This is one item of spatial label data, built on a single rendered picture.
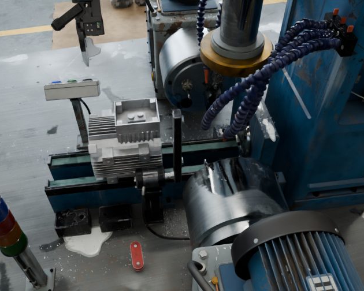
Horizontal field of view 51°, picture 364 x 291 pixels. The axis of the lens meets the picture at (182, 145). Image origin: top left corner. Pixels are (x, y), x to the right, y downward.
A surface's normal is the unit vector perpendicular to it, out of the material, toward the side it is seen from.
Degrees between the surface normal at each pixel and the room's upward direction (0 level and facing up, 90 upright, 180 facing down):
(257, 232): 42
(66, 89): 57
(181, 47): 28
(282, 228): 16
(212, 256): 0
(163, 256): 0
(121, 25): 0
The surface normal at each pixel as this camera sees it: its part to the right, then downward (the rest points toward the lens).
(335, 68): -0.99, 0.10
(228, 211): -0.34, -0.59
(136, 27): 0.00, -0.67
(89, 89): 0.12, 0.25
